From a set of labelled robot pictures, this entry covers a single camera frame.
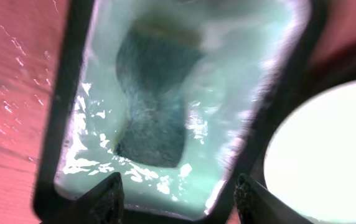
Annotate black rectangular tray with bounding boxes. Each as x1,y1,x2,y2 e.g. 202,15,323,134
32,0,328,223

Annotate green sponge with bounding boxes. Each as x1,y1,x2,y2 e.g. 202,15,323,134
115,27,203,168

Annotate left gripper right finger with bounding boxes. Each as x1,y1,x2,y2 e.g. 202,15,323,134
234,174,312,224

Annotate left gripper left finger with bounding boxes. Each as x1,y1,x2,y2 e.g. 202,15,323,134
41,172,124,224

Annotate mint plate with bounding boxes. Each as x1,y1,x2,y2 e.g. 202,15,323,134
263,81,356,223

